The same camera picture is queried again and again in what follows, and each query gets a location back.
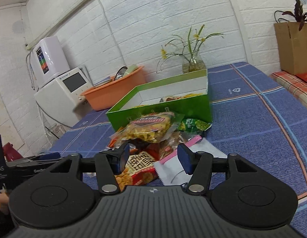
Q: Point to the brown cardboard box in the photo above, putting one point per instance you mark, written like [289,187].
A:
[292,47]

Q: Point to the white water purifier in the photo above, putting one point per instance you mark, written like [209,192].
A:
[48,61]

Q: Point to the green plate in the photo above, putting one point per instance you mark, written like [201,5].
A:
[130,69]

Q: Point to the dark red plant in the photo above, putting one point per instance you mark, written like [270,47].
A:
[298,14]

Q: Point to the blue plaid tablecloth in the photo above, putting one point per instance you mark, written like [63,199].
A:
[252,115]

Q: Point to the red broad bean snack bag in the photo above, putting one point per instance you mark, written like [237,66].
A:
[139,170]

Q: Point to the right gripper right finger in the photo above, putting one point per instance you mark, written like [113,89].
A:
[199,166]

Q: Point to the glass vase with flowers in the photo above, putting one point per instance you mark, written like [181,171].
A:
[187,48]

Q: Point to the green snack packet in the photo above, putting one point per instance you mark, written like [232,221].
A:
[194,126]

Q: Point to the Danco Galette cookie bag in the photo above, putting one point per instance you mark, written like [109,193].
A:
[154,127]

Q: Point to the orange chip bag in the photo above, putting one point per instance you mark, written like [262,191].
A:
[119,138]

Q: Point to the red checkered cloth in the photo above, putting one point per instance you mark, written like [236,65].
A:
[293,84]

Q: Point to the white screen appliance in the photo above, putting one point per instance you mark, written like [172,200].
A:
[62,101]

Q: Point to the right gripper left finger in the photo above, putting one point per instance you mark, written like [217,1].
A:
[109,164]

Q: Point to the orange plastic basin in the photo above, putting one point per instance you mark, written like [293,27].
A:
[109,94]

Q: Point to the white foil packet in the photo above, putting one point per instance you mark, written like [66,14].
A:
[177,168]

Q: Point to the steel bowl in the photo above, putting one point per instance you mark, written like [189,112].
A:
[120,73]

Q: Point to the green cardboard box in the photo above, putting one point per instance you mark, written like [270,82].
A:
[186,94]

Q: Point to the person's left hand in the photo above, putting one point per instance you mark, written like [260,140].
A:
[4,201]

